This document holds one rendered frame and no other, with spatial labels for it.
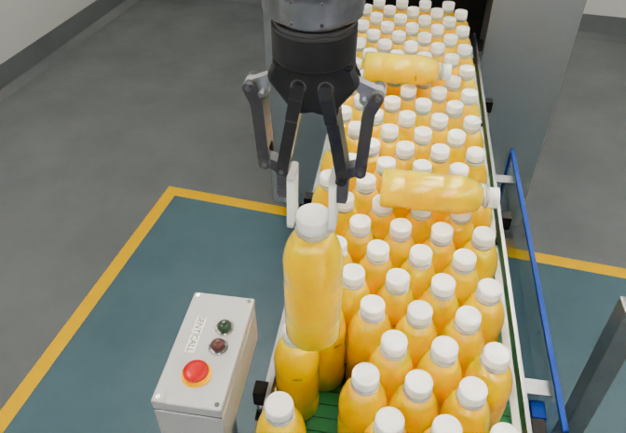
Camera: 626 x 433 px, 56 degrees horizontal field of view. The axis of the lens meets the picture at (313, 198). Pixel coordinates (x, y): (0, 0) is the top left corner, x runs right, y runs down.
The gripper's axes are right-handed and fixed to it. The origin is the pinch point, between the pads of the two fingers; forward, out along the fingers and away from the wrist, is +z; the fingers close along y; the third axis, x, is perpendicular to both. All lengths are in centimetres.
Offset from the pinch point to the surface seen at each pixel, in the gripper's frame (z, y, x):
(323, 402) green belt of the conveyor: 52, 1, 8
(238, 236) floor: 142, -55, 139
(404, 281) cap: 31.0, 12.4, 18.6
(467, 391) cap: 31.0, 21.6, -0.3
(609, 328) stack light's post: 38, 47, 20
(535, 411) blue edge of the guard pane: 53, 37, 12
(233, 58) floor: 142, -104, 312
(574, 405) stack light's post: 60, 47, 19
